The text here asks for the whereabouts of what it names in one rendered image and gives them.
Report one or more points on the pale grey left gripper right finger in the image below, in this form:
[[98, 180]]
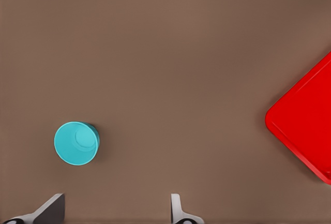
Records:
[[176, 209]]

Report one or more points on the turquoise bowl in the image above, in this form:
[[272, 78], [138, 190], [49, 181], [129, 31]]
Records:
[[73, 145]]

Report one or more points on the red tray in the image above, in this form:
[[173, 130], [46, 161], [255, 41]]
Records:
[[305, 120]]

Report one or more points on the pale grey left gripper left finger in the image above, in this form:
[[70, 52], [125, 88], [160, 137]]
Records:
[[49, 209]]

